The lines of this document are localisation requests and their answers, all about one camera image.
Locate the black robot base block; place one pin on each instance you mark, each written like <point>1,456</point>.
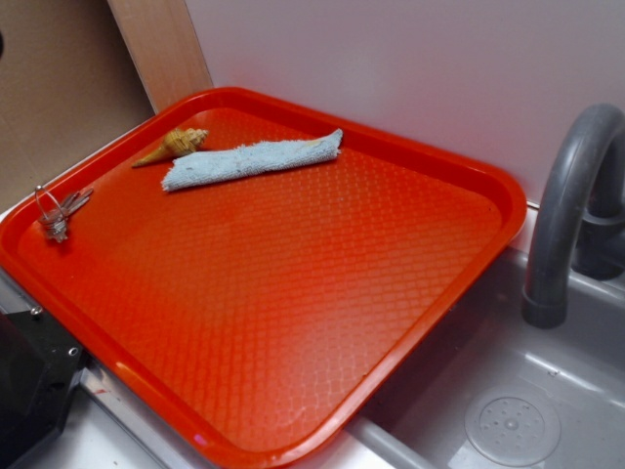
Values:
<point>41,367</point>

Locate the red plastic tray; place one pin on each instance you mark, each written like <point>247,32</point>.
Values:
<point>257,316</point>

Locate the light blue folded cloth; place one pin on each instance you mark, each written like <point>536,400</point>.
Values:
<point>212,167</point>

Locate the tan spiral seashell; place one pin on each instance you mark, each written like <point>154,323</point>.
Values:
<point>176,143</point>

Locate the grey plastic sink basin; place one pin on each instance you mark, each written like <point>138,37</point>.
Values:
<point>487,390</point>

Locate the light wooden board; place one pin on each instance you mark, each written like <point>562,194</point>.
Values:
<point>164,48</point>

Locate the grey curved faucet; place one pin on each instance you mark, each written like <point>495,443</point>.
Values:
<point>580,222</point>

